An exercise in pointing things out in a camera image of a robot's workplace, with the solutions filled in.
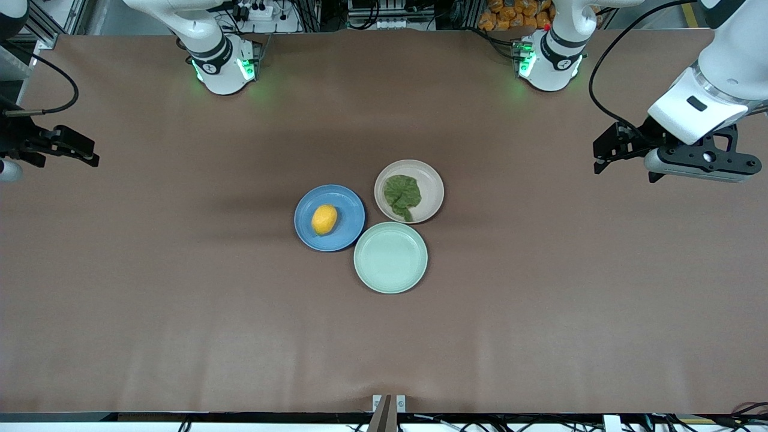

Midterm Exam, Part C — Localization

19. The green lettuce leaf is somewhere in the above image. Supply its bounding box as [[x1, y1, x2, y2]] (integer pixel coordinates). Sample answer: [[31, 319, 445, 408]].
[[383, 174, 422, 223]]

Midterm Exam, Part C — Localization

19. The yellow lemon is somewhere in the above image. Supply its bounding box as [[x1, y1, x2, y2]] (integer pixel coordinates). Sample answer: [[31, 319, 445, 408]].
[[311, 204, 338, 236]]

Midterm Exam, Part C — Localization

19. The bag of oranges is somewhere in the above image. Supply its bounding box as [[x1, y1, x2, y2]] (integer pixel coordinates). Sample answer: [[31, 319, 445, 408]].
[[478, 0, 556, 32]]

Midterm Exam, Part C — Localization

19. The beige pink plate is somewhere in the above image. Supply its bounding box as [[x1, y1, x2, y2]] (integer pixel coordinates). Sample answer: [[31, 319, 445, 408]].
[[374, 159, 445, 224]]

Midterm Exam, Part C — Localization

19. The white power strip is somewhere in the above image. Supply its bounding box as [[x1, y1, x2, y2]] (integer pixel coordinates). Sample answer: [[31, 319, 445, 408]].
[[231, 0, 301, 34]]

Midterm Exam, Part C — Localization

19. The mint green plate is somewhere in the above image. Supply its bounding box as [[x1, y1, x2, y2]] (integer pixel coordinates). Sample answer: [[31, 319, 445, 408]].
[[353, 221, 428, 295]]

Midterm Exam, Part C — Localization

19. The blue plate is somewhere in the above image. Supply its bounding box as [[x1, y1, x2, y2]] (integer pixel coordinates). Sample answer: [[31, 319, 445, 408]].
[[294, 184, 366, 253]]

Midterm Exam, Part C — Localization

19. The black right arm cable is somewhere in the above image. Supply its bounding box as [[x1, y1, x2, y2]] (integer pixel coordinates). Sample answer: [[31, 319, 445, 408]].
[[0, 39, 80, 117]]

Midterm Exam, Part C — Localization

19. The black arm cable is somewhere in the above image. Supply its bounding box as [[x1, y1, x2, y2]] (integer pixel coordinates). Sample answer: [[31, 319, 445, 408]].
[[589, 0, 698, 136], [0, 39, 80, 117]]

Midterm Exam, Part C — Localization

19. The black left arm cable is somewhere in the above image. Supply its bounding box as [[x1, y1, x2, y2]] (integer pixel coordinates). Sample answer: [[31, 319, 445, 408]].
[[589, 0, 698, 136]]

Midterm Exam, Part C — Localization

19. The aluminium frame profile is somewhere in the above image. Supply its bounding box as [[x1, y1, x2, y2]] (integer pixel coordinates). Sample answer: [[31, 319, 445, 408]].
[[24, 0, 91, 50]]

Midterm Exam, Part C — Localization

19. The metal table edge bracket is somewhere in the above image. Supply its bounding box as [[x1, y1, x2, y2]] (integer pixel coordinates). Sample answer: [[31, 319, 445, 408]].
[[372, 394, 407, 432]]

